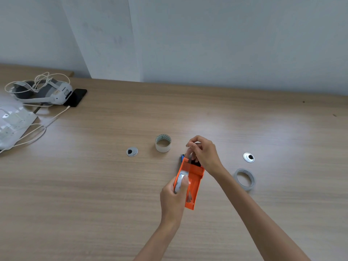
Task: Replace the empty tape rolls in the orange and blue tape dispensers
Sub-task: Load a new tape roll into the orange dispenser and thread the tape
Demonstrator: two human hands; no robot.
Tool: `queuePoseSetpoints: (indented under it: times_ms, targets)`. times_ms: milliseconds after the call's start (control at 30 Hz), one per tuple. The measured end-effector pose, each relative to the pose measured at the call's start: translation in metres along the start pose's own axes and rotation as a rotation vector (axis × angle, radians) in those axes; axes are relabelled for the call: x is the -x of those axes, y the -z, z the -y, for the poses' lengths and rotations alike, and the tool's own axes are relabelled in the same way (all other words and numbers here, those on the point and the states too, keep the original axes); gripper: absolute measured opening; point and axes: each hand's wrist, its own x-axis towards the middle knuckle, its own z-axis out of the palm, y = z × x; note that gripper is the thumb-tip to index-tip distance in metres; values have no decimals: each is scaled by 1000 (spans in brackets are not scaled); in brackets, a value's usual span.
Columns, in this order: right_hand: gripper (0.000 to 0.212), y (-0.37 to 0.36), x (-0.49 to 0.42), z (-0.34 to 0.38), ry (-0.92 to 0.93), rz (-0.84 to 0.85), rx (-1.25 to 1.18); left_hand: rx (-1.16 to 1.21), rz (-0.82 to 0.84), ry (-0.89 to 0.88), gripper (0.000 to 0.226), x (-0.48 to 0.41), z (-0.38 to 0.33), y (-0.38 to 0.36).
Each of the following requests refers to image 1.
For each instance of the person's left hand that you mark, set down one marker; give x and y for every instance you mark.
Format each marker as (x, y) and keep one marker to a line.
(172, 203)

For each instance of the person's right hand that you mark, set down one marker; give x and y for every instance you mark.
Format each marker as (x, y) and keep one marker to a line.
(209, 156)

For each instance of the blue tape dispenser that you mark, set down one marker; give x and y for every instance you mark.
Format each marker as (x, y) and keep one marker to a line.
(181, 158)

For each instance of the clear tape roll blue label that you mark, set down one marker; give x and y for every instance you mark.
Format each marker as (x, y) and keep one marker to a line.
(180, 176)

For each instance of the orange tape dispenser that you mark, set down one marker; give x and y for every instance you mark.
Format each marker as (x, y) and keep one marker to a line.
(194, 184)

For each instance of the wide cardboard tape core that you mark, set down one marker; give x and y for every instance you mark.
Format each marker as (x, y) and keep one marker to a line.
(163, 148)

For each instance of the plain clear tape roll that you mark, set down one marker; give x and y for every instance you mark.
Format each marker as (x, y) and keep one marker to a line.
(251, 179)

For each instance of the person's left forearm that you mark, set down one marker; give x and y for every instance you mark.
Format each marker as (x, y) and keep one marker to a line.
(157, 244)

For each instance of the person's right forearm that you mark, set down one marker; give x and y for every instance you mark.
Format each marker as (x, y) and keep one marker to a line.
(258, 220)

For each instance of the black smartphone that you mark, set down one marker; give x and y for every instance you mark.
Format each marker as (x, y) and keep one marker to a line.
(77, 97)

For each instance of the white grey headset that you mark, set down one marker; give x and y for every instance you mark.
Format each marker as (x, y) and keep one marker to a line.
(58, 93)

